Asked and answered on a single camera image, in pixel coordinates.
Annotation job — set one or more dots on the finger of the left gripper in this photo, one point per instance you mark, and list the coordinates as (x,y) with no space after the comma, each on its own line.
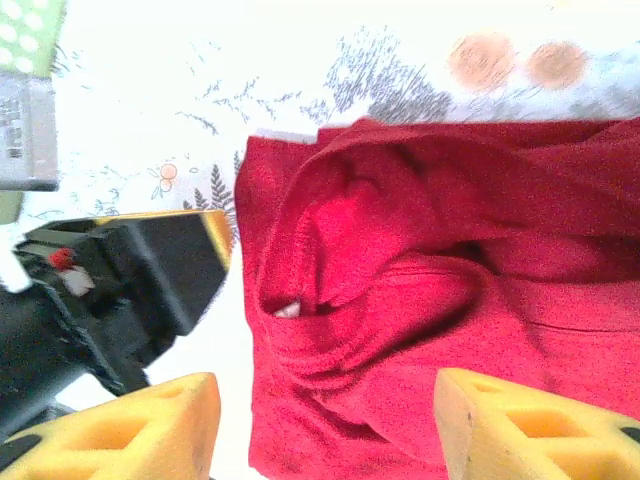
(221,237)

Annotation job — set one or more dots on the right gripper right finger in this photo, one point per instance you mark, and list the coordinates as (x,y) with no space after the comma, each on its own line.
(525,435)

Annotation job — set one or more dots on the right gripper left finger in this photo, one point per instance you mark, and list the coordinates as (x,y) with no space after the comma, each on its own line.
(125,440)

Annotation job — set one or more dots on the red t-shirt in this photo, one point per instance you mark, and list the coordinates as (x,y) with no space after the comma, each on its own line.
(425,250)

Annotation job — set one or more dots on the floral tablecloth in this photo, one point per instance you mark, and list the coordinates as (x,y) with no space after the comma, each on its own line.
(175,75)

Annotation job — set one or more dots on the grey box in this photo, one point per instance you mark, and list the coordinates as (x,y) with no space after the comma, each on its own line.
(27,135)

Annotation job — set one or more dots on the cream plastic basket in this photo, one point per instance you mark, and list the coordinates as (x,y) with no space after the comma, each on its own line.
(25,35)

